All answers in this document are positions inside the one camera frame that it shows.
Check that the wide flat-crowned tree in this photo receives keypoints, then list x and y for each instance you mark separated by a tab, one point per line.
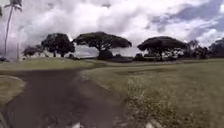
161	44
101	40

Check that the round dark tree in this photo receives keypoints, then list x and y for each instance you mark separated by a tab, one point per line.
58	43

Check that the green grass field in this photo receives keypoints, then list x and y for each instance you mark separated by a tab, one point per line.
43	63
166	90

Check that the dark asphalt path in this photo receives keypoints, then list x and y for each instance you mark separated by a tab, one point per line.
53	96

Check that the robot's own part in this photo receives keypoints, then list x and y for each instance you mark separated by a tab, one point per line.
149	125
76	125

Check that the small dark tree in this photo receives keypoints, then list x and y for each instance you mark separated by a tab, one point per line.
31	50

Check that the row of dark trees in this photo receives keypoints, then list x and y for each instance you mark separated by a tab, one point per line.
206	49

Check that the dry grass patch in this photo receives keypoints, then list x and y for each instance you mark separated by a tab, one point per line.
10	86

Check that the tall palm tree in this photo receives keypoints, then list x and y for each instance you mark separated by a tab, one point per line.
10	20

